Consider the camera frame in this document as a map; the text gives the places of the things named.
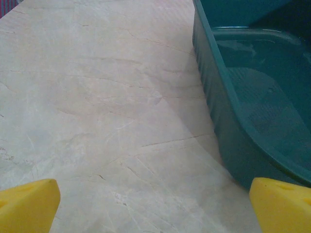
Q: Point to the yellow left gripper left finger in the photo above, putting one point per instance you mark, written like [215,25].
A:
[26,208]

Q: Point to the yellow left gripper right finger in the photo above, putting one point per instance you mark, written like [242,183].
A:
[281,211]

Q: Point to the teal plastic container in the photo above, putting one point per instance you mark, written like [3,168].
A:
[267,97]

